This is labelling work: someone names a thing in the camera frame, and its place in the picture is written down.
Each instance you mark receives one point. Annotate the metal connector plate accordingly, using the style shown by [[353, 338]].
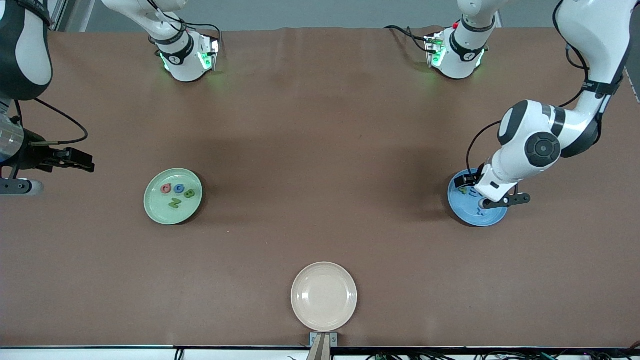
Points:
[[431, 47], [209, 52]]

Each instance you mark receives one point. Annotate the aluminium frame post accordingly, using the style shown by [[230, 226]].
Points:
[[57, 15]]

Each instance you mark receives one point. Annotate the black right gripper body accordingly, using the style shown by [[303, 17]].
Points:
[[31, 156]]

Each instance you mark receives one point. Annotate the green foam letter N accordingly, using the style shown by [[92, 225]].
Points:
[[174, 203]]

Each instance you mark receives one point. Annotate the blue plate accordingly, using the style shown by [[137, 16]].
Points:
[[492, 217]]

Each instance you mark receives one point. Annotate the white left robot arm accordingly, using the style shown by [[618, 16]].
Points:
[[525, 150]]

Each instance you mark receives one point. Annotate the pink foam letter Q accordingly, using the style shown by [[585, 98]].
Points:
[[166, 189]]

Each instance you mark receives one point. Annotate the green foam letter B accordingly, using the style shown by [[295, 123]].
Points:
[[189, 193]]

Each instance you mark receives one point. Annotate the brown table mat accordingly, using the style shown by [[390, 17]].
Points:
[[100, 275]]

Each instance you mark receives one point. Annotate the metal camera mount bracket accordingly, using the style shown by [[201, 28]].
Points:
[[323, 345]]

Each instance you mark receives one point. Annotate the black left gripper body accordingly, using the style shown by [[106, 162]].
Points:
[[472, 182]]

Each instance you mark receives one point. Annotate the light green plate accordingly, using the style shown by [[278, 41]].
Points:
[[160, 212]]

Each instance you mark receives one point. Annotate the blue foam letter G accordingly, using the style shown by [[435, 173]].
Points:
[[178, 189]]

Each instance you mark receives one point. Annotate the beige plate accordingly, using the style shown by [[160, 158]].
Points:
[[324, 296]]

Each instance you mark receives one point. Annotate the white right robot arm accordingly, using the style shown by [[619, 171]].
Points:
[[35, 55]]

